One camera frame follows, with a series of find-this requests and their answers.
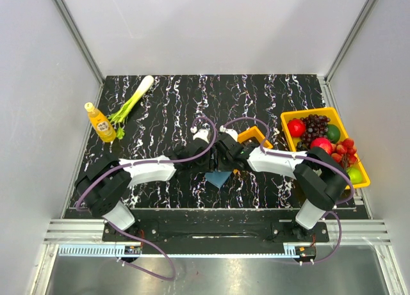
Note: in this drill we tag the dark purple grape bunch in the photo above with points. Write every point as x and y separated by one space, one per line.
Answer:
316 127

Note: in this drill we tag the red apple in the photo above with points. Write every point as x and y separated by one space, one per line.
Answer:
322 143
296 128

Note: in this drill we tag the light green apple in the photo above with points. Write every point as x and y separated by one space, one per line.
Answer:
355 175

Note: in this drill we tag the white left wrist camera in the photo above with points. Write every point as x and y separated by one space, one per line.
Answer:
201 134

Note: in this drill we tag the red apple centre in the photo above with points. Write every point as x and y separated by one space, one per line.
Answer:
322 143

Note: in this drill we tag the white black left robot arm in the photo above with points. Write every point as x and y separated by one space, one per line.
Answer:
101 187

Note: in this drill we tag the small orange card bin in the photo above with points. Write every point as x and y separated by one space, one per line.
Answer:
246 142

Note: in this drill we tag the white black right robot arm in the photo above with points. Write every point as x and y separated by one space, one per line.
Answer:
321 179

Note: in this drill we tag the black marble pattern mat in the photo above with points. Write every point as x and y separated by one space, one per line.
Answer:
162 120

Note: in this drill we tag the white slotted cable duct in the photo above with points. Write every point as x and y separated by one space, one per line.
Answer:
118 251

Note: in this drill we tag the red apple left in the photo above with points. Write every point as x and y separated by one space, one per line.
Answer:
296 128

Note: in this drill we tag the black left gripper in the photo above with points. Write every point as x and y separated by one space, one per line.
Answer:
208 159

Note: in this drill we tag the green white leek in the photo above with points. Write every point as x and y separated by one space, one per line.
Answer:
118 118

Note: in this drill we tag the large yellow fruit tray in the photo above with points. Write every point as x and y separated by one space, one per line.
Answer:
335 120

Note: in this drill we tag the yellow juice bottle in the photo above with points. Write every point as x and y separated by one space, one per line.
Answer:
100 123

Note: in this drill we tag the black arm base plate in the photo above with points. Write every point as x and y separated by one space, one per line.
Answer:
276 225

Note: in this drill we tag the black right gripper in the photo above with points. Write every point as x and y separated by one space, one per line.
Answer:
220 155

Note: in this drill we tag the dark green avocado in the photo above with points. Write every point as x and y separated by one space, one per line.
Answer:
333 133

